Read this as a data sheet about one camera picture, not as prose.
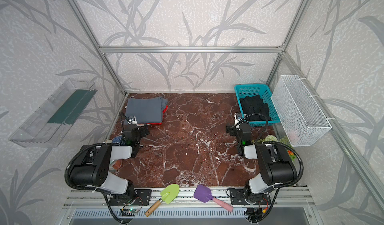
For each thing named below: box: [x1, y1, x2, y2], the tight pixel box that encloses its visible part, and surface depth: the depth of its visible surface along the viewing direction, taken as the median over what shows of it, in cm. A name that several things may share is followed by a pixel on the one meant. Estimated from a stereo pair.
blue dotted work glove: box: [111, 135, 123, 144], surface depth 96 cm
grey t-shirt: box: [125, 97, 168, 124], surface depth 106 cm
